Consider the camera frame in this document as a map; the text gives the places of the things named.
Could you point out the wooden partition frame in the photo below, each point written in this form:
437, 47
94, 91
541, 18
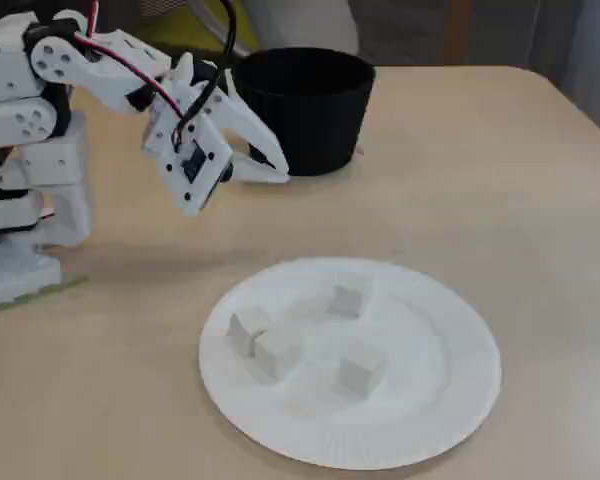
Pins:
457, 30

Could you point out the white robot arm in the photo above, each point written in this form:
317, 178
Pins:
10, 75

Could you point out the small pink scrap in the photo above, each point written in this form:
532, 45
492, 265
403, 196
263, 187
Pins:
361, 150

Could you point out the white paper plate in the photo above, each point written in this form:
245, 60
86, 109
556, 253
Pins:
420, 360

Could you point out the thin green base board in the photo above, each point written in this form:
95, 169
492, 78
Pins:
55, 291

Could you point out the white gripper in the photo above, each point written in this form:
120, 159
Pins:
236, 119

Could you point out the white cube block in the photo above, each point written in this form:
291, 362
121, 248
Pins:
275, 357
345, 302
352, 380
240, 337

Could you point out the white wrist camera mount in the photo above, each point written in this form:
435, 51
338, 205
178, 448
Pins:
212, 150

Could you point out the black ribbed pot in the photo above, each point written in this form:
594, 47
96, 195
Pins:
320, 115

